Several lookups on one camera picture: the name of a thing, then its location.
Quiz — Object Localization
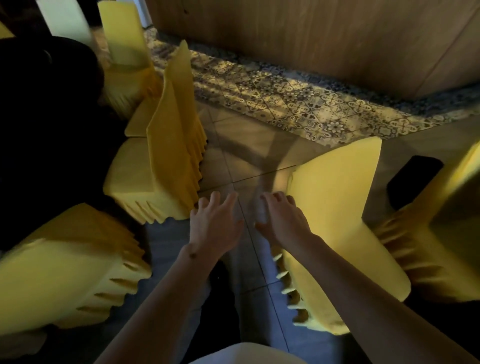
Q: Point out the person's right hand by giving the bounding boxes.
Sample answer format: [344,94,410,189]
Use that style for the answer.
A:
[255,191,315,253]

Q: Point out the person's left hand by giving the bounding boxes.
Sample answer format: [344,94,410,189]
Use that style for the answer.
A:
[183,191,246,264]

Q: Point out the person's right forearm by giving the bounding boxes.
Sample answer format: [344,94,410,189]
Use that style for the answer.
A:
[290,233,480,364]

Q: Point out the person's left forearm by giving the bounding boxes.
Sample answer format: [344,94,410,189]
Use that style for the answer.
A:
[94,245,223,364]

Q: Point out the yellow covered chair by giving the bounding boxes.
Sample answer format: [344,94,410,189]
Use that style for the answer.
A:
[374,140,480,305]
[271,136,412,336]
[0,202,153,337]
[103,39,209,226]
[95,0,164,120]

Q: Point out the person's white garment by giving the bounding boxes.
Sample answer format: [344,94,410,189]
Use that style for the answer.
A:
[189,342,309,364]

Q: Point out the black flat object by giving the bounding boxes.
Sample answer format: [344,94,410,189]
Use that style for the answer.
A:
[386,155,445,211]

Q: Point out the white covered chair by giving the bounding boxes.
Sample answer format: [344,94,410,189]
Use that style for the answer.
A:
[35,0,93,46]

